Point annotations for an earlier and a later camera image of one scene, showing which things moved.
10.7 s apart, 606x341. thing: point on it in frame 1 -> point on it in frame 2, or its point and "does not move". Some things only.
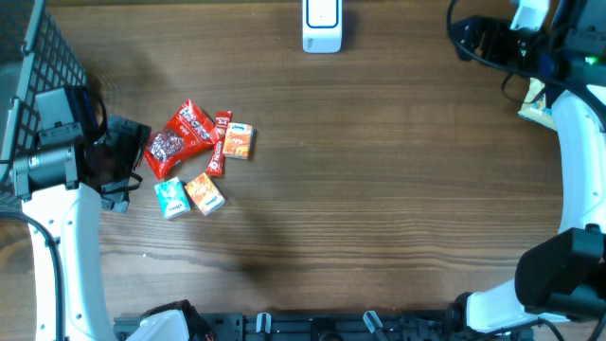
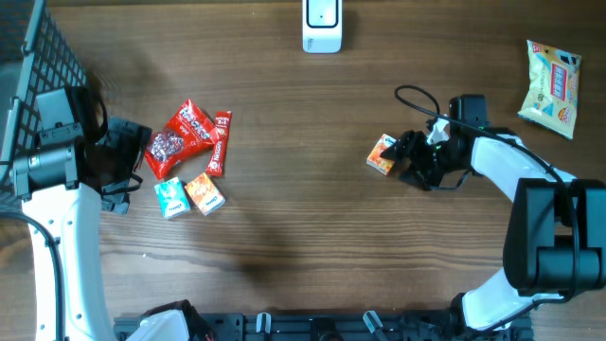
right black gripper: (497, 31) -> (410, 143)
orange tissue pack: (239, 141) -> (375, 161)
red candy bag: (191, 131) does not move
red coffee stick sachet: (217, 162) does not move
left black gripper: (133, 137) does not move
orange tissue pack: (205, 193) does not move
